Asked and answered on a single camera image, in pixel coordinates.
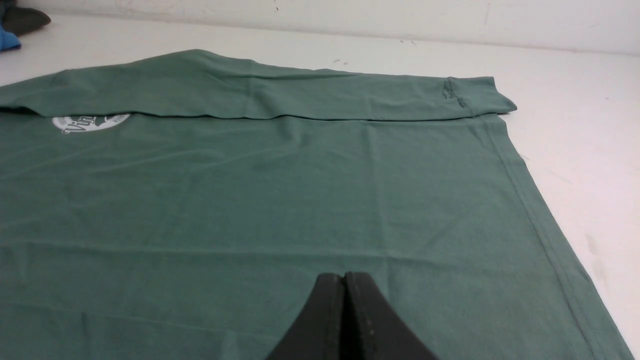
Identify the green long sleeve shirt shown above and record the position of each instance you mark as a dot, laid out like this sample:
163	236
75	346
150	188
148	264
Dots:
181	207

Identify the dark grey shirt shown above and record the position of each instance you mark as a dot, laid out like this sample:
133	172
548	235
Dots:
22	21

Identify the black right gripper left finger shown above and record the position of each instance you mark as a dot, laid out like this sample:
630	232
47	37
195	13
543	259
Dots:
316	332

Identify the blue shirt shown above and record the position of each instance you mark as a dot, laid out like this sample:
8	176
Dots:
8	40

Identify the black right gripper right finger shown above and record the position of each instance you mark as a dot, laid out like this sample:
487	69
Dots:
372	330

